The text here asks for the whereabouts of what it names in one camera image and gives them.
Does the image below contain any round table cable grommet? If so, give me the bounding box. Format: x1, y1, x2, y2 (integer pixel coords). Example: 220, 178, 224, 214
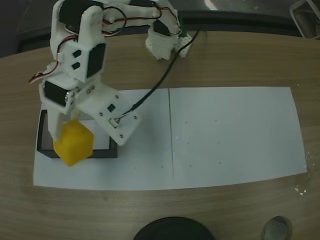
260, 215, 293, 240

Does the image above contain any black round stand base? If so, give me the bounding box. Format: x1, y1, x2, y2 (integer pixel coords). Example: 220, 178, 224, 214
131, 216, 216, 240

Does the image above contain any green table clamp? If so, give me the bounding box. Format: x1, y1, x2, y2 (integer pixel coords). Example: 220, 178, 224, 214
177, 14, 188, 39

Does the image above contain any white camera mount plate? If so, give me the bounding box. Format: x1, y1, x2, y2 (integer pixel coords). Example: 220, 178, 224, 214
76, 83, 142, 147

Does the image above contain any white paper sheet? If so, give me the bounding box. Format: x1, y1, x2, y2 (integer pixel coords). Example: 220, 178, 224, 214
32, 88, 175, 192
168, 86, 308, 190

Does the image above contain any yellow foam cube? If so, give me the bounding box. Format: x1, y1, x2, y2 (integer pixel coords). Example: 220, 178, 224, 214
52, 119, 96, 168

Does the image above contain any black camera cable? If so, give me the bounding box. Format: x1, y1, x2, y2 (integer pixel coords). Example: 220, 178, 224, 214
129, 29, 201, 114

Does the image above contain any metal chair frame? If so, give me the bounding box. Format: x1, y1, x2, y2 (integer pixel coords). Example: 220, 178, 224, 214
289, 0, 320, 40

